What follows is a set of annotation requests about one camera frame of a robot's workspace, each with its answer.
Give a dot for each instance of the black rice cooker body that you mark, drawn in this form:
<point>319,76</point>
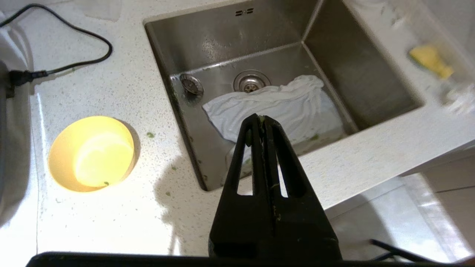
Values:
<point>11,148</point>

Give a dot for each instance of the small yellow object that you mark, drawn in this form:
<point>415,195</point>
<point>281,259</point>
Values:
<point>430,59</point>

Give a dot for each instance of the metal drain strainer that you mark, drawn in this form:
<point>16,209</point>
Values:
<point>192,84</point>

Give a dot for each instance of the round sink drain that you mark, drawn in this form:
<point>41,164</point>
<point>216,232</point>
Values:
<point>251,81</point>

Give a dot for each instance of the white cloth in sink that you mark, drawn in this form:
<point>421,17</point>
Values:
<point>282,107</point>

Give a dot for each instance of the yellow bowl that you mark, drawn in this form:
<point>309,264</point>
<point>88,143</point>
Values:
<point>66,155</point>

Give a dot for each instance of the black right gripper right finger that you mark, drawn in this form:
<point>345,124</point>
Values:
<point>300,222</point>

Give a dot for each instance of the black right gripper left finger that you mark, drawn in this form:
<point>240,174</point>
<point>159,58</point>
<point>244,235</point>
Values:
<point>241,222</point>

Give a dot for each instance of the thin black bar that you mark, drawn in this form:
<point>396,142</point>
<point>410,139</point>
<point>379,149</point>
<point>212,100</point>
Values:
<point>400,252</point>

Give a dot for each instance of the stainless steel sink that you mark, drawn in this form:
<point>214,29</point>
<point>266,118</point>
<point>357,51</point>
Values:
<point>352,74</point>

